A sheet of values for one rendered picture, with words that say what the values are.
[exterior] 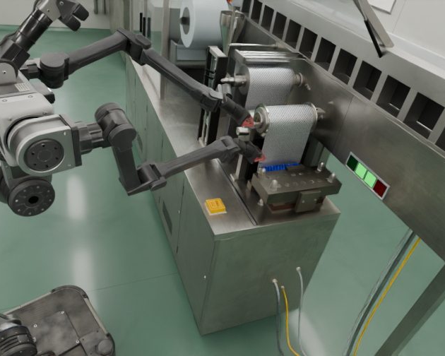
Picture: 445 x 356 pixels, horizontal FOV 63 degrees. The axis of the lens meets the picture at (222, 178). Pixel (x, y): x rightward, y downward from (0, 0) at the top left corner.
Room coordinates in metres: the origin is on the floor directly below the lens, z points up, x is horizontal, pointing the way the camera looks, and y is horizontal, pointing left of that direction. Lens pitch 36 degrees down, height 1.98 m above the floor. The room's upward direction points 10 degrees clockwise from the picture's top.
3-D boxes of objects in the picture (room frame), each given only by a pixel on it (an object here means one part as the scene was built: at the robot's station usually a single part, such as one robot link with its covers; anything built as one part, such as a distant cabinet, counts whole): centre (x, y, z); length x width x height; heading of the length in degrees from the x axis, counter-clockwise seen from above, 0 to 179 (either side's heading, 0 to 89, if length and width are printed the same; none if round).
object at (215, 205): (1.25, 0.01, 0.91); 0.07 x 0.07 x 0.02; 27
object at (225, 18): (2.18, 0.11, 1.50); 0.14 x 0.14 x 0.06
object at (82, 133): (0.80, 0.38, 1.45); 0.09 x 0.08 x 0.12; 46
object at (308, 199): (1.33, -0.41, 0.96); 0.10 x 0.03 x 0.11; 117
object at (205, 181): (2.35, 0.27, 0.88); 2.52 x 0.66 x 0.04; 27
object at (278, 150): (1.50, -0.26, 1.11); 0.23 x 0.01 x 0.18; 117
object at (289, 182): (1.41, -0.35, 1.00); 0.40 x 0.16 x 0.06; 117
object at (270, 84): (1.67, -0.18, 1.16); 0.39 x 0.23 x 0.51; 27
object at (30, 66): (1.15, 0.74, 1.45); 0.09 x 0.08 x 0.12; 46
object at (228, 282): (2.36, 0.26, 0.43); 2.52 x 0.64 x 0.86; 27
